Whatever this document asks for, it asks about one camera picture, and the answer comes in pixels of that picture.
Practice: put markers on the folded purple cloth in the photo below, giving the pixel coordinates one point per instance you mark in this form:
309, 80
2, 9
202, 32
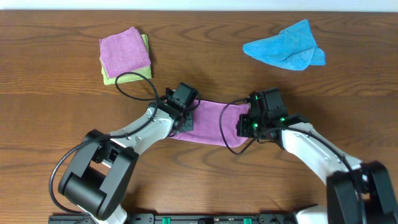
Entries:
123, 52

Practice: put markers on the purple microfiber cloth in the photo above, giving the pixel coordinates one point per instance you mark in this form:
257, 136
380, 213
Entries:
206, 129

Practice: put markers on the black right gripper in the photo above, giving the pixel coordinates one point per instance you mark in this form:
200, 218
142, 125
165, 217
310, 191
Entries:
244, 127

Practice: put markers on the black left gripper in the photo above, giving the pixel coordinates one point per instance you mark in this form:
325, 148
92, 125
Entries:
187, 123

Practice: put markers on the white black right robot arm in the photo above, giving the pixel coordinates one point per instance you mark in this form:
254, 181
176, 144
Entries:
356, 191

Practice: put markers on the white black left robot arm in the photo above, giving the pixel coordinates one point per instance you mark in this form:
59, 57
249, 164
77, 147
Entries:
102, 165

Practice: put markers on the blue microfiber cloth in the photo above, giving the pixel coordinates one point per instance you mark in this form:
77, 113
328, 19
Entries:
294, 48

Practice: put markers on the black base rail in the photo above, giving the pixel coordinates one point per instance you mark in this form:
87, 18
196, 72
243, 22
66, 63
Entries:
262, 218

